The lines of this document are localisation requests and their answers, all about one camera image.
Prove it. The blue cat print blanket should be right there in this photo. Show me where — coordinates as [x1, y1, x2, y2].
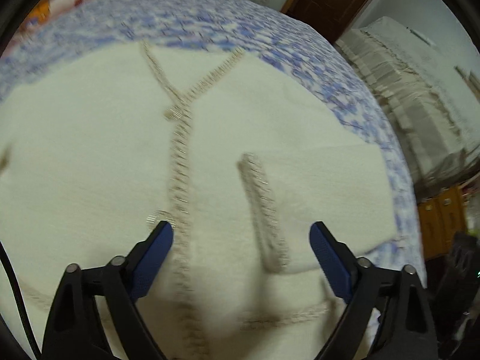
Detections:
[0, 0, 427, 360]

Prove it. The cream fuzzy cardigan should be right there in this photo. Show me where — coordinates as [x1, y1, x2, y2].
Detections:
[1, 42, 396, 359]

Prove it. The wooden drawer cabinet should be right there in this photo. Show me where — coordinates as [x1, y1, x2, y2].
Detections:
[417, 184, 466, 261]

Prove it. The beige lace covered furniture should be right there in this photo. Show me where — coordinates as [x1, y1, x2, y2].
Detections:
[334, 16, 479, 196]

